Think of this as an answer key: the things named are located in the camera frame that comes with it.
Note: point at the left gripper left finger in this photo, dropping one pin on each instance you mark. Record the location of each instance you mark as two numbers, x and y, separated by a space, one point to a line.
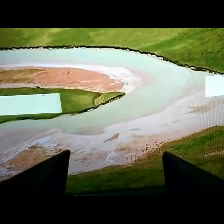
43 176

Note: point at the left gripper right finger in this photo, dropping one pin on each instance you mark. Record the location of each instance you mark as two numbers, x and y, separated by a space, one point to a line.
186 178

